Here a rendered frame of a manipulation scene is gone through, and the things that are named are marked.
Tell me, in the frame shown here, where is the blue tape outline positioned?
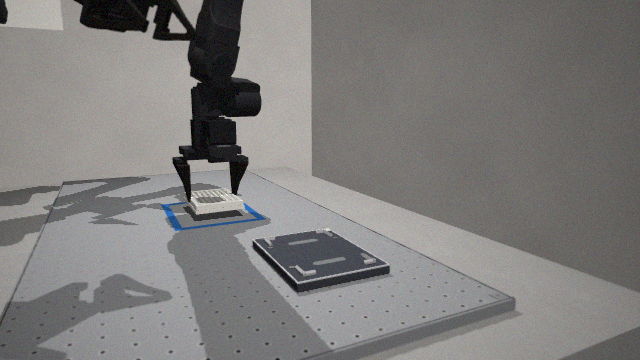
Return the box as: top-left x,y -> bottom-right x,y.
161,202 -> 265,231

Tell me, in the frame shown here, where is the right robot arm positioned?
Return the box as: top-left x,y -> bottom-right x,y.
188,0 -> 262,158

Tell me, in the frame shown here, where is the white well plate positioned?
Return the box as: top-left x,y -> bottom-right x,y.
184,188 -> 245,215

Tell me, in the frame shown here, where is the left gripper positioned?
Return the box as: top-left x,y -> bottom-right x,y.
77,0 -> 196,41

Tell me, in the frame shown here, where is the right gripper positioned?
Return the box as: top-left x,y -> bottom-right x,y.
172,145 -> 248,202

